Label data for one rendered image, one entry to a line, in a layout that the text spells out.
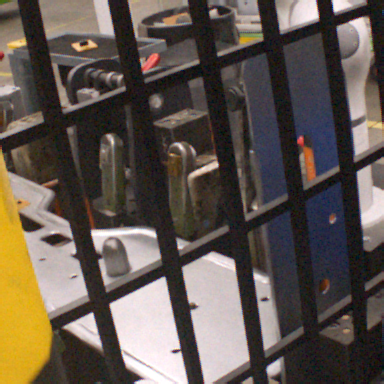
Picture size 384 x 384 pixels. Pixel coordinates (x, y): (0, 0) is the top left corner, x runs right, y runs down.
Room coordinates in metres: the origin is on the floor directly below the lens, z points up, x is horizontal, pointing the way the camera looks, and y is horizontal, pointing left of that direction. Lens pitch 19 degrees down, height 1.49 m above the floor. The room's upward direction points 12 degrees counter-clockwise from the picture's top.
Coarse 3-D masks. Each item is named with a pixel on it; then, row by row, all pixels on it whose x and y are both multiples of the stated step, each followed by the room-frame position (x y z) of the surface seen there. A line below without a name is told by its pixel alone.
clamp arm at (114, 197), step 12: (108, 144) 1.22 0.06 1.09; (120, 144) 1.22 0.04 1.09; (108, 156) 1.21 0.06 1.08; (120, 156) 1.22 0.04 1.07; (108, 168) 1.22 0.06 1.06; (120, 168) 1.21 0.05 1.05; (108, 180) 1.22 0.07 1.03; (120, 180) 1.21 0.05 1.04; (108, 192) 1.22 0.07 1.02; (120, 192) 1.21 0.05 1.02; (108, 204) 1.21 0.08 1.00; (120, 204) 1.21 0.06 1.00
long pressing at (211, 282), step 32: (32, 192) 1.33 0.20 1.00; (64, 224) 1.16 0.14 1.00; (32, 256) 1.08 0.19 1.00; (64, 256) 1.06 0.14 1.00; (128, 256) 1.02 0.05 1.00; (160, 256) 1.00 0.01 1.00; (224, 256) 0.96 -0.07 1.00; (64, 288) 0.96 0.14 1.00; (160, 288) 0.91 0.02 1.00; (192, 288) 0.90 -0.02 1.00; (224, 288) 0.88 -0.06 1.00; (256, 288) 0.86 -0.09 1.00; (128, 320) 0.85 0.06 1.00; (160, 320) 0.84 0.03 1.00; (192, 320) 0.82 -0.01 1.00; (224, 320) 0.81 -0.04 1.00; (128, 352) 0.78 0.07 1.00; (160, 352) 0.77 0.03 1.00; (224, 352) 0.74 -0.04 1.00
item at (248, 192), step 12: (240, 84) 0.97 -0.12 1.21; (228, 96) 0.94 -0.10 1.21; (240, 96) 0.94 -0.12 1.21; (228, 108) 0.94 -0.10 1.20; (240, 108) 0.94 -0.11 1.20; (240, 120) 0.97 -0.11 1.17; (240, 132) 0.97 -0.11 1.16; (240, 144) 0.97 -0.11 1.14; (252, 144) 0.96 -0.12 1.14; (252, 168) 0.96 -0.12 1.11; (252, 180) 0.96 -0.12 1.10; (252, 192) 0.96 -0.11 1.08
